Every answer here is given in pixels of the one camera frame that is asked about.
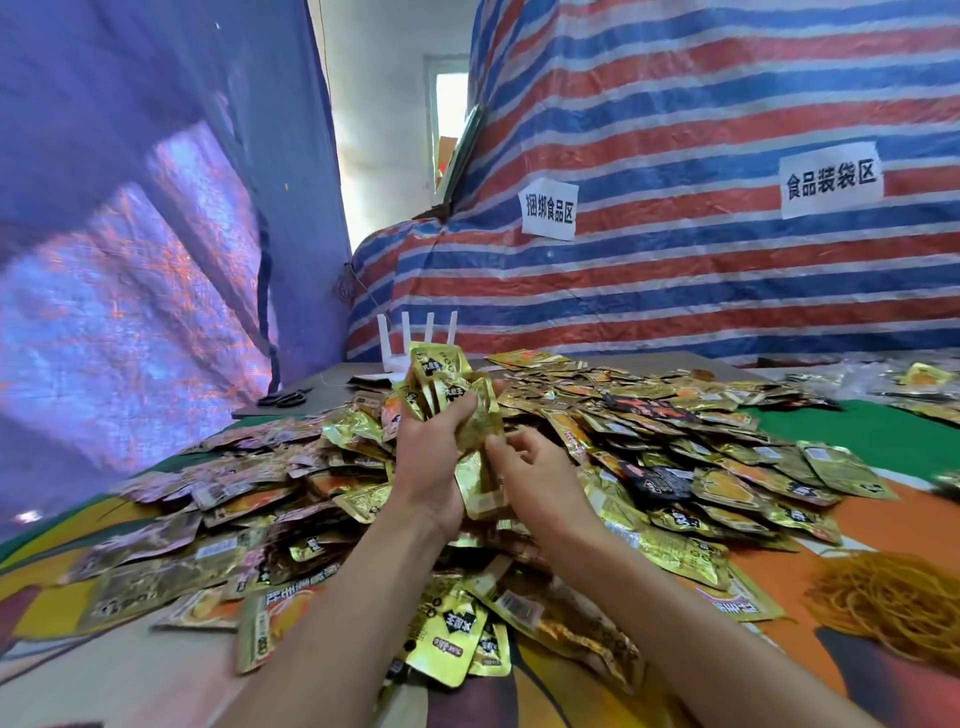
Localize person's left hand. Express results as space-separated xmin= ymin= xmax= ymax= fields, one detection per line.
xmin=390 ymin=378 xmax=511 ymax=537

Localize person's right hand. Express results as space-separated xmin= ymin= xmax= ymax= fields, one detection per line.
xmin=484 ymin=427 xmax=603 ymax=546

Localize bunch of gold snack packets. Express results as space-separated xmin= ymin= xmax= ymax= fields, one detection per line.
xmin=393 ymin=341 xmax=513 ymax=522

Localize person's left forearm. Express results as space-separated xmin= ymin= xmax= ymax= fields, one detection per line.
xmin=213 ymin=506 xmax=468 ymax=728

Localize person's right forearm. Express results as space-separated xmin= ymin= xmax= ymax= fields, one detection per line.
xmin=525 ymin=517 xmax=890 ymax=728

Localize white router with four antennas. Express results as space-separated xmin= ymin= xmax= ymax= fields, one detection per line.
xmin=373 ymin=309 xmax=460 ymax=376

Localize pile of gold snack packets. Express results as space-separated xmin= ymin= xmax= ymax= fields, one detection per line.
xmin=60 ymin=348 xmax=901 ymax=699

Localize small white paper sign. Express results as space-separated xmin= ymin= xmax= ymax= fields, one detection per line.
xmin=519 ymin=177 xmax=580 ymax=243

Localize green leaning board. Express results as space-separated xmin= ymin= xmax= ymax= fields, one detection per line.
xmin=435 ymin=105 xmax=486 ymax=213

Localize red blue striped tarp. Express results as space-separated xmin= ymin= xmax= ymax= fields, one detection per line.
xmin=343 ymin=0 xmax=960 ymax=369

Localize window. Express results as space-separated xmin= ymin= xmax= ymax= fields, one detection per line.
xmin=423 ymin=54 xmax=472 ymax=189

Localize clear plastic bags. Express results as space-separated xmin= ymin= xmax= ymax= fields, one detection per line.
xmin=780 ymin=358 xmax=960 ymax=410

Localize colourful table mat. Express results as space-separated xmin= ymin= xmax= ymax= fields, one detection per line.
xmin=0 ymin=399 xmax=960 ymax=728

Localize heap of yellow rubber bands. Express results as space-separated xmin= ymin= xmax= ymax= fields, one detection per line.
xmin=804 ymin=551 xmax=960 ymax=676

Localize large white paper sign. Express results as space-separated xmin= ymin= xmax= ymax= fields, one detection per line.
xmin=778 ymin=141 xmax=885 ymax=221

